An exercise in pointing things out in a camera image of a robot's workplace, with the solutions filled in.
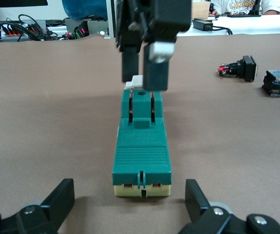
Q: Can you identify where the black square push button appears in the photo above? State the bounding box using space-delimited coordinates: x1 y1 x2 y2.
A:
219 55 259 82

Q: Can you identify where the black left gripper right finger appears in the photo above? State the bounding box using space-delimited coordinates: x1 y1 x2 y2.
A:
180 179 280 234

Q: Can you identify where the metal electronics box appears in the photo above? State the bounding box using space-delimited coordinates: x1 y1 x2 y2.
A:
65 18 109 39

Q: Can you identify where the person in Lakers shirt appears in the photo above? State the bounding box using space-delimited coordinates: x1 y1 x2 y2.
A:
209 0 259 17

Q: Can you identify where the brown cardboard sheet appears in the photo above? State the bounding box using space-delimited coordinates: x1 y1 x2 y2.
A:
191 1 211 20

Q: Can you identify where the green load switch white handle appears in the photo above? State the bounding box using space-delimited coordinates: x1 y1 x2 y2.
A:
112 75 172 198

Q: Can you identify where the brown paper table cover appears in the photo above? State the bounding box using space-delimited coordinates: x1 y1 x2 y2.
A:
0 33 280 234

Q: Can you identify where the person in white shirt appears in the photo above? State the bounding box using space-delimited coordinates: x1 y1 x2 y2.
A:
261 0 280 15

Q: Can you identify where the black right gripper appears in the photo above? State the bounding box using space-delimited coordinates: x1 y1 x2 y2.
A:
115 0 193 91

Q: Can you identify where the black power adapter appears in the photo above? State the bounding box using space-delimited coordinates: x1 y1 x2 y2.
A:
193 18 214 32

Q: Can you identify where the black cable bundle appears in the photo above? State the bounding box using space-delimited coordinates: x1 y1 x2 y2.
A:
0 14 66 44

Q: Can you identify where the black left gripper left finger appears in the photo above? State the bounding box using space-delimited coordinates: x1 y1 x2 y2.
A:
0 178 75 234

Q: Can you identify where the white desk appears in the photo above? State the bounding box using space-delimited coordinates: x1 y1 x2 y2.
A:
176 13 280 36

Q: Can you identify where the green push button switch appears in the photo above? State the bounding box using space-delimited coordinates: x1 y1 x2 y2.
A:
261 69 280 98

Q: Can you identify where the grey power strip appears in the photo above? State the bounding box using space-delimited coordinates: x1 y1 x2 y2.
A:
0 31 25 42

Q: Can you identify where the black monitor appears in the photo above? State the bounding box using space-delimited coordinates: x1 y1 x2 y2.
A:
0 0 48 7

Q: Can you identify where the blue fabric object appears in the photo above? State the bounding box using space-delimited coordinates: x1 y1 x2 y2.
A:
61 0 108 20

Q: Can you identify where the black adapter cable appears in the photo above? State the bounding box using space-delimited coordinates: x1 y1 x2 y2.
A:
211 25 234 36

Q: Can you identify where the black keyboard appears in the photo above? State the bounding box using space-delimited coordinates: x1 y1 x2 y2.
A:
227 13 262 18

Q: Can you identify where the aluminium camera mount post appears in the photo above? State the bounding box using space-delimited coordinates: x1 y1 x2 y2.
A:
106 0 116 39

